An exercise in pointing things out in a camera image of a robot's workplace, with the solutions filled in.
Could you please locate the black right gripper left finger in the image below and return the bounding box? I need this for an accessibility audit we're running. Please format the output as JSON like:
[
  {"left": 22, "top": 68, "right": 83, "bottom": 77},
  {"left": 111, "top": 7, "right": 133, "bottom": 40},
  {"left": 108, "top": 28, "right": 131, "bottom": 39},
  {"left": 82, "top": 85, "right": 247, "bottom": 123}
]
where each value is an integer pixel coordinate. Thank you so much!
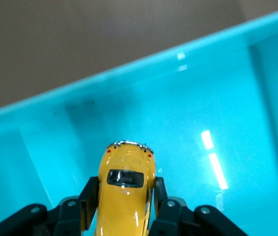
[{"left": 0, "top": 176, "right": 101, "bottom": 236}]

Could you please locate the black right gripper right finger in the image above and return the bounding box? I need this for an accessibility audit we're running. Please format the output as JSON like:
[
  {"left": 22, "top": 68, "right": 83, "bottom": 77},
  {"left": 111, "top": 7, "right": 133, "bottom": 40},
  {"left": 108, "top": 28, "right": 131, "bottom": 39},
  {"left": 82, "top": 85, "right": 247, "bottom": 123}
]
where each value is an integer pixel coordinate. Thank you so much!
[{"left": 149, "top": 176, "right": 249, "bottom": 236}]

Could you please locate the yellow beetle toy car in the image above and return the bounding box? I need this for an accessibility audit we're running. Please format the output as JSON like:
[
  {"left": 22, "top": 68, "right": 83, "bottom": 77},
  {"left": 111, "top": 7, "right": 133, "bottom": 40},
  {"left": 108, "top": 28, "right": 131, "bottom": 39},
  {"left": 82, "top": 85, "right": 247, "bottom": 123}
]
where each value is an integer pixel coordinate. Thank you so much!
[{"left": 94, "top": 139, "right": 157, "bottom": 236}]

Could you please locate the teal plastic storage bin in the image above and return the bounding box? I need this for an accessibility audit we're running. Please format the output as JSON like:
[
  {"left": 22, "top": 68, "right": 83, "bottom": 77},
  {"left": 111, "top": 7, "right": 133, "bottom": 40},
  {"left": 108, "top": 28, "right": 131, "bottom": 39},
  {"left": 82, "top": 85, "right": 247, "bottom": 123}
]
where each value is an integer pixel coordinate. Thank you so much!
[{"left": 0, "top": 4, "right": 278, "bottom": 236}]

